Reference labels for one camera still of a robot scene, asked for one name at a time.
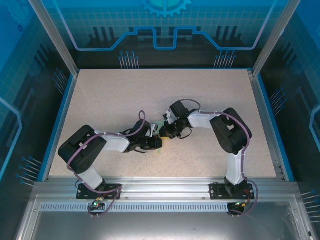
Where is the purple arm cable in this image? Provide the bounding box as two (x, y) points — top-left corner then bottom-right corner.
(67, 109), (147, 218)
(178, 99), (261, 218)

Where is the slotted aluminium cable duct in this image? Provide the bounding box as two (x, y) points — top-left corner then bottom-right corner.
(39, 202), (235, 213)

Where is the cable connector with green light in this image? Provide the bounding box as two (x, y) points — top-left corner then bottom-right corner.
(90, 197), (105, 209)
(232, 199), (252, 209)

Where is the aluminium side frame rail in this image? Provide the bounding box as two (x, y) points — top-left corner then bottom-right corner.
(247, 69), (287, 181)

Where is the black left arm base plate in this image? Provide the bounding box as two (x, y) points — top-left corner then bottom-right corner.
(76, 183), (123, 201)

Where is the aluminium front frame beam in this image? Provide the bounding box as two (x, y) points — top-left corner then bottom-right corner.
(33, 176), (300, 201)

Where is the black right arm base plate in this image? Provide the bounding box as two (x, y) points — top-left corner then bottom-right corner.
(209, 182), (255, 200)

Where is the aluminium frame post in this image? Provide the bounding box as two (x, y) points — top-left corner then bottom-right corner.
(252, 0), (302, 76)
(27, 0), (80, 76)

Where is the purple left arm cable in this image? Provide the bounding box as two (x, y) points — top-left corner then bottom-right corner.
(67, 109), (147, 218)

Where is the aluminium base tray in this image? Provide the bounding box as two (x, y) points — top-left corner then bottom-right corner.
(13, 193), (316, 240)

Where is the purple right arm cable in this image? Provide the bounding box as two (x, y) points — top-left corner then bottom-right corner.
(178, 99), (261, 218)

